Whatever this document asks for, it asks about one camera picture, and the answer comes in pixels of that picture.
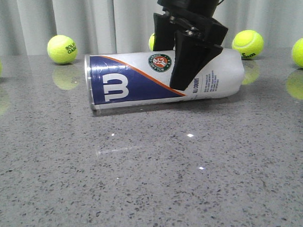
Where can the grey pleated curtain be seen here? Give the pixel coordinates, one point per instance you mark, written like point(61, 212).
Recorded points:
point(123, 26)

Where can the centre back tennis ball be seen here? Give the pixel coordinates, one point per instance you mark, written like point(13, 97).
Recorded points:
point(151, 41)

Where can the right Wilson tennis ball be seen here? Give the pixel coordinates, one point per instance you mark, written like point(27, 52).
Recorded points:
point(248, 43)

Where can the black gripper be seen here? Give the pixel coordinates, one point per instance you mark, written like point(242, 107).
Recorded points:
point(197, 34)

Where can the Roland Garros tennis ball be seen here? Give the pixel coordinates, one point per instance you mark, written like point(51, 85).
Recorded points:
point(62, 49)

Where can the white blue tennis ball can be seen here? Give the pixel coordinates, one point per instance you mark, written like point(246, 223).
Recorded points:
point(136, 79)

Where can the far right tennis ball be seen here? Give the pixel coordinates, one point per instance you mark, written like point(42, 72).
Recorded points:
point(297, 53)

